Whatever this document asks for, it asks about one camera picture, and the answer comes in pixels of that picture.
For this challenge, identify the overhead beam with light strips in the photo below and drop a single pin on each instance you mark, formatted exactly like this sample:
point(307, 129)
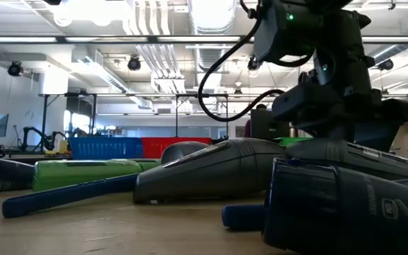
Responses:
point(60, 39)

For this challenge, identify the green plastic basket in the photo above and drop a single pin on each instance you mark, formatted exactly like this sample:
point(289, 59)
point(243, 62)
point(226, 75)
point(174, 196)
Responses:
point(290, 141)

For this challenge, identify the black aluminium table frame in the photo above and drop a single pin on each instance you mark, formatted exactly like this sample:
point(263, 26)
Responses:
point(53, 157)

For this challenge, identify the grey tapered travel bottle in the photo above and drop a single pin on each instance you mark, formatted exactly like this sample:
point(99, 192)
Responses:
point(207, 170)

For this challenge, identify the black ceiling spot lamp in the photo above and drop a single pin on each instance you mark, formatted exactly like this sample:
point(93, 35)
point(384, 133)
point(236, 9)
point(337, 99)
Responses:
point(253, 63)
point(386, 64)
point(134, 63)
point(15, 68)

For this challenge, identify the red plastic basket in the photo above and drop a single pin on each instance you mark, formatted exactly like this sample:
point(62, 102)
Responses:
point(154, 147)

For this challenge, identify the large green travel bottle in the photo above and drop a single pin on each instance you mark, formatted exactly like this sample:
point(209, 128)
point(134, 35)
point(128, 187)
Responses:
point(83, 175)

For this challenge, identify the yellow background container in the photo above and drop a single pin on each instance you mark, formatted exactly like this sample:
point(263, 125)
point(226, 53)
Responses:
point(62, 147)

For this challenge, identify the black background robot arm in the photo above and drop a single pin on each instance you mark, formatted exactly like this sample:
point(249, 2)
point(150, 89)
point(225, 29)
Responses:
point(49, 142)

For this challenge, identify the dark blue foreground vacuum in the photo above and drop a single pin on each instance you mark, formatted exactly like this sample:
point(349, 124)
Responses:
point(331, 212)

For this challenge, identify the black background station frame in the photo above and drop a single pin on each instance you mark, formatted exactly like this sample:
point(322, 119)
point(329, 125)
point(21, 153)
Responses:
point(44, 120)

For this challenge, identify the silver ventilation duct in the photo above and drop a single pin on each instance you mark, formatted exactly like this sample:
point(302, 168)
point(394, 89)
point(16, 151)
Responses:
point(209, 58)

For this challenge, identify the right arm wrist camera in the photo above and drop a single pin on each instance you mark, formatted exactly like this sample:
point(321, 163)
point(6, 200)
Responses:
point(303, 104)

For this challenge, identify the blue plastic basket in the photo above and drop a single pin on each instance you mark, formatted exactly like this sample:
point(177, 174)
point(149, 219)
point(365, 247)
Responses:
point(105, 148)

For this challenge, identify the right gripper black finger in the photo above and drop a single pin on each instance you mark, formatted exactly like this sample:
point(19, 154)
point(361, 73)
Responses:
point(375, 136)
point(340, 132)

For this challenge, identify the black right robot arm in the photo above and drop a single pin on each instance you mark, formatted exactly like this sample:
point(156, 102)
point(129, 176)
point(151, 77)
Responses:
point(345, 35)

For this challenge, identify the black monitor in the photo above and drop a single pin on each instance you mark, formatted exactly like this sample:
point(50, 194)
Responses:
point(260, 124)

